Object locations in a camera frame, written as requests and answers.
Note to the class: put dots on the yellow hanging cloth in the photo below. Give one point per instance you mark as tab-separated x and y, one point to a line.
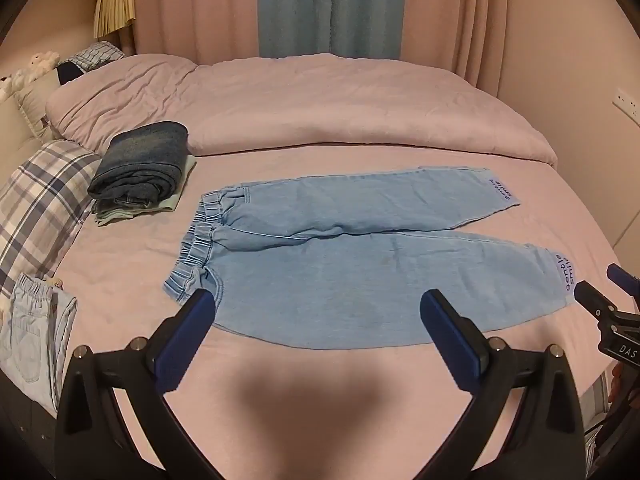
115	7

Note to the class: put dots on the light blue denim pants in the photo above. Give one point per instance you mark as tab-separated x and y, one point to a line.
350	285

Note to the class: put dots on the white wall socket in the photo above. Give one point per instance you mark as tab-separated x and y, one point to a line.
627	105

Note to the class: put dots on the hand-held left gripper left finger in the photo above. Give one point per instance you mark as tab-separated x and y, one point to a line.
185	340

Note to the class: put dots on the white pillow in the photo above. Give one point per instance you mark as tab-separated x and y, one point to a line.
37	105

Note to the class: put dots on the folded pale green garment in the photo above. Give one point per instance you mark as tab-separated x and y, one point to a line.
176	204

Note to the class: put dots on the folded dark blue jeans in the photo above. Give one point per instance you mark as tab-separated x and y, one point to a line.
142	160

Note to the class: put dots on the pink duvet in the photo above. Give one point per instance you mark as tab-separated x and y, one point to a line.
300	105

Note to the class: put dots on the pink bed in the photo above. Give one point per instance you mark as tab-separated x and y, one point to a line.
125	260

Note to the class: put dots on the blue curtain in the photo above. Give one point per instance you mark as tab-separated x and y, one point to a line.
325	7

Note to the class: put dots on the pink curtain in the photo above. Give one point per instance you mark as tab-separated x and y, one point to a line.
195	10
465	20

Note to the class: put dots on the large plaid pillow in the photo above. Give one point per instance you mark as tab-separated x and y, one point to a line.
40	200

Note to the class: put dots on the small blue checked pillow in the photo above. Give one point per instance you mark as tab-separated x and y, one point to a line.
95	55

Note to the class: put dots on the pale washed denim pants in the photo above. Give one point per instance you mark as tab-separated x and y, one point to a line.
30	340

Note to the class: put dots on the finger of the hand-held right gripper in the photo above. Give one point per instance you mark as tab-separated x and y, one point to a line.
622	277
592	300

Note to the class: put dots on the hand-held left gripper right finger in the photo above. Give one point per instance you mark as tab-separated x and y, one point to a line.
450	340

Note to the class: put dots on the white plush toy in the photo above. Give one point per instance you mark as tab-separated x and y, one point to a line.
12	85
42	62

